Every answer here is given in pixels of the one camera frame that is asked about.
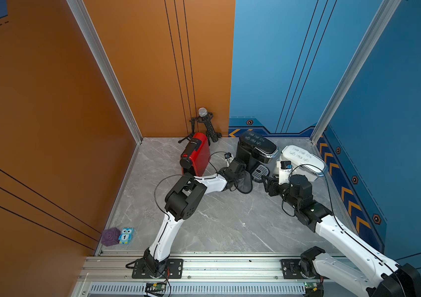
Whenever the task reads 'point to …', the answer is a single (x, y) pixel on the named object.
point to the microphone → (203, 115)
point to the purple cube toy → (110, 236)
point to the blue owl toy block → (127, 236)
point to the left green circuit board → (156, 286)
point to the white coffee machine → (304, 163)
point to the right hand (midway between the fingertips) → (267, 175)
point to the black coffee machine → (257, 151)
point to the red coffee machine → (195, 159)
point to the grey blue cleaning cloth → (244, 183)
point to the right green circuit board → (311, 285)
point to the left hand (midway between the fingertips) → (243, 166)
